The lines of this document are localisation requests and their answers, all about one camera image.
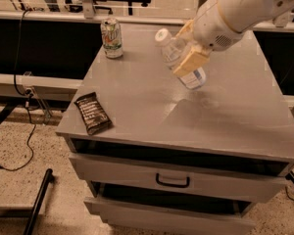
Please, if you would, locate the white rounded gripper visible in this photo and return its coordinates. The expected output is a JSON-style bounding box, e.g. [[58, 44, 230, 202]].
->
[[173, 0, 245, 77]]

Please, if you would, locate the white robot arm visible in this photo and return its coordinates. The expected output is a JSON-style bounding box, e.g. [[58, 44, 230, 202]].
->
[[173, 0, 294, 77]]

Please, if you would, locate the green white soda can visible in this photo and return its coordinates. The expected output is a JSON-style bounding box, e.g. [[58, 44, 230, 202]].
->
[[100, 18, 123, 59]]

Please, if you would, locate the grey drawer cabinet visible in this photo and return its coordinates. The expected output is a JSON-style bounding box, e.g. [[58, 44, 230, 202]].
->
[[56, 23, 294, 235]]

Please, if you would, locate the dark brown snack bar wrapper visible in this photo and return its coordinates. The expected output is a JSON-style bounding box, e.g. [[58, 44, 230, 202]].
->
[[74, 92, 112, 135]]

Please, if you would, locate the upper grey drawer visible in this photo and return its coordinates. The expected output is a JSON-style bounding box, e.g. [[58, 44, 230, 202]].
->
[[70, 153, 286, 203]]

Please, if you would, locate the grey drawer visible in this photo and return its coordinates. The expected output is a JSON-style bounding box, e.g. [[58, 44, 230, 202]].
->
[[84, 196, 255, 235], [70, 153, 286, 203]]

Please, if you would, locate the lower grey drawer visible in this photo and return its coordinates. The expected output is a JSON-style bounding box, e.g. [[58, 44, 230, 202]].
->
[[84, 196, 255, 235]]

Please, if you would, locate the black metal floor leg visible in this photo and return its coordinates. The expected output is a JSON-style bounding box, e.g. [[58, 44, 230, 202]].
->
[[23, 168, 54, 235]]

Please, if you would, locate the grey metal rail frame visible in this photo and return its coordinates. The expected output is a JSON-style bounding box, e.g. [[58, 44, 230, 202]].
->
[[0, 0, 294, 32]]

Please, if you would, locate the black drawer handle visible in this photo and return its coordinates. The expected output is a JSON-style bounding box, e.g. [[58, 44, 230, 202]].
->
[[155, 173, 190, 189]]

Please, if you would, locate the black power cable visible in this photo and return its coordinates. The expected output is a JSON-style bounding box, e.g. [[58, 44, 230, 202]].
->
[[0, 10, 37, 173]]

